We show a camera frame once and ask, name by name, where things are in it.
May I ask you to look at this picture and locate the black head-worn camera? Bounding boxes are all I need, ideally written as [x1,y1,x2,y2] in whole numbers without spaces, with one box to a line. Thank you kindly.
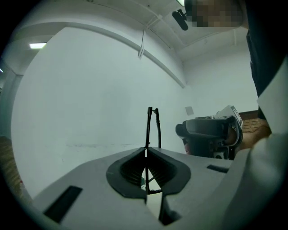
[171,9,189,31]

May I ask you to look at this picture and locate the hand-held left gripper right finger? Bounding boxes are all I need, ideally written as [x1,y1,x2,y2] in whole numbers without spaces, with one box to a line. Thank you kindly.
[147,146,235,230]

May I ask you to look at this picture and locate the black thin-framed glasses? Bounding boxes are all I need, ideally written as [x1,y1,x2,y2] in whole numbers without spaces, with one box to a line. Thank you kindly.
[145,106,162,195]

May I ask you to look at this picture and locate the person's head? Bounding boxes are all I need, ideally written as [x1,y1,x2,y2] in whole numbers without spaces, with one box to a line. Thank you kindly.
[183,0,249,29]

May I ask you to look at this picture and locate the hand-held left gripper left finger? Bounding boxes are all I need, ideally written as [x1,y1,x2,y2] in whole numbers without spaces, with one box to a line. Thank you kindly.
[33,146,165,230]

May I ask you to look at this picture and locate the white hanging cables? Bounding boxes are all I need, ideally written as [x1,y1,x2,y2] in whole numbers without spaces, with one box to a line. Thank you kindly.
[138,14,163,59]

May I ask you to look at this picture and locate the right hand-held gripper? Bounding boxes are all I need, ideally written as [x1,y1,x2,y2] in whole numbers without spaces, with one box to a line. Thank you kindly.
[175,105,244,160]

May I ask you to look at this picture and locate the person's right forearm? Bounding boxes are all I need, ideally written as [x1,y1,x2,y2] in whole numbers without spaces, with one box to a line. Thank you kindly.
[242,125,272,150]

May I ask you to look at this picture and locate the person's dark shirt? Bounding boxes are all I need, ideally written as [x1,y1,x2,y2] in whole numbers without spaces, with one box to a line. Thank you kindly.
[244,0,288,121]

